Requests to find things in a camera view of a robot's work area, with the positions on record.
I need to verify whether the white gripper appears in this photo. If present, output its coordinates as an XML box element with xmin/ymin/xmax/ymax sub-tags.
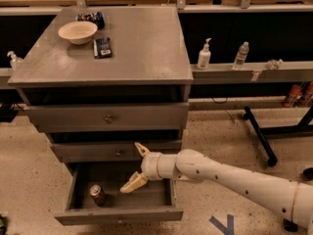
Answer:
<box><xmin>120</xmin><ymin>142</ymin><xmax>177</xmax><ymax>194</ymax></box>

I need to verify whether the orange soda can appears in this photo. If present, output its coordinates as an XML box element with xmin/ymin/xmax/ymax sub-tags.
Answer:
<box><xmin>89</xmin><ymin>184</ymin><xmax>106</xmax><ymax>207</ymax></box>

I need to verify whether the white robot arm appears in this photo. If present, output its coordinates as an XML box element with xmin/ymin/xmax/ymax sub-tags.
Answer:
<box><xmin>120</xmin><ymin>143</ymin><xmax>313</xmax><ymax>235</ymax></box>

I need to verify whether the grey middle drawer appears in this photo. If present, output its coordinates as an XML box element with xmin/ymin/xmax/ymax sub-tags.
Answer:
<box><xmin>50</xmin><ymin>139</ymin><xmax>183</xmax><ymax>164</ymax></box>

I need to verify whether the grey top drawer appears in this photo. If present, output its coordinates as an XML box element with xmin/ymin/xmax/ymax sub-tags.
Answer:
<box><xmin>25</xmin><ymin>103</ymin><xmax>189</xmax><ymax>133</ymax></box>

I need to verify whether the grey open bottom drawer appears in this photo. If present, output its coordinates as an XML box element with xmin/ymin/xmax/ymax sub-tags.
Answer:
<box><xmin>55</xmin><ymin>161</ymin><xmax>183</xmax><ymax>225</ymax></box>

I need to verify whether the grey wooden drawer cabinet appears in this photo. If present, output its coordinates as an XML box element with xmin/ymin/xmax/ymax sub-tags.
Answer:
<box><xmin>9</xmin><ymin>6</ymin><xmax>193</xmax><ymax>153</ymax></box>

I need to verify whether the blue tape floor marker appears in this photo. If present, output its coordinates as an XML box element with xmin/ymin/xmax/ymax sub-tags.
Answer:
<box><xmin>209</xmin><ymin>214</ymin><xmax>235</xmax><ymax>235</ymax></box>

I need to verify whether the white pump lotion bottle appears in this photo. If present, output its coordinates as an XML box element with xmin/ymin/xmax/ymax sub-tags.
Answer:
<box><xmin>197</xmin><ymin>38</ymin><xmax>211</xmax><ymax>70</ymax></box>

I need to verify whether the white bowl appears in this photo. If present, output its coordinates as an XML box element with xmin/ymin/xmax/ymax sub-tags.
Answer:
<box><xmin>59</xmin><ymin>22</ymin><xmax>98</xmax><ymax>45</ymax></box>

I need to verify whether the clear plastic water bottle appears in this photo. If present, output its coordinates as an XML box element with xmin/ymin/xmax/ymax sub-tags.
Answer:
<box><xmin>233</xmin><ymin>41</ymin><xmax>249</xmax><ymax>71</ymax></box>

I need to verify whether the clear pump sanitizer bottle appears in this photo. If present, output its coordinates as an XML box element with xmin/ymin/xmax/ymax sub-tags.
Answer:
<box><xmin>7</xmin><ymin>51</ymin><xmax>22</xmax><ymax>70</ymax></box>

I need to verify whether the crumpled clear plastic wrapper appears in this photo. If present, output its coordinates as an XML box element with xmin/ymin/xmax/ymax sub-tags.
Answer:
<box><xmin>266</xmin><ymin>59</ymin><xmax>283</xmax><ymax>71</ymax></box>

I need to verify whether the orange spray bottle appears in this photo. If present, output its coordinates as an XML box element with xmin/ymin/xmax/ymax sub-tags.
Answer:
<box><xmin>299</xmin><ymin>82</ymin><xmax>313</xmax><ymax>106</ymax></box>
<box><xmin>283</xmin><ymin>84</ymin><xmax>301</xmax><ymax>108</ymax></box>

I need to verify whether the black table leg frame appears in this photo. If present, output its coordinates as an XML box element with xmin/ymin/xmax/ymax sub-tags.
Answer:
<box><xmin>244</xmin><ymin>106</ymin><xmax>313</xmax><ymax>166</ymax></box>

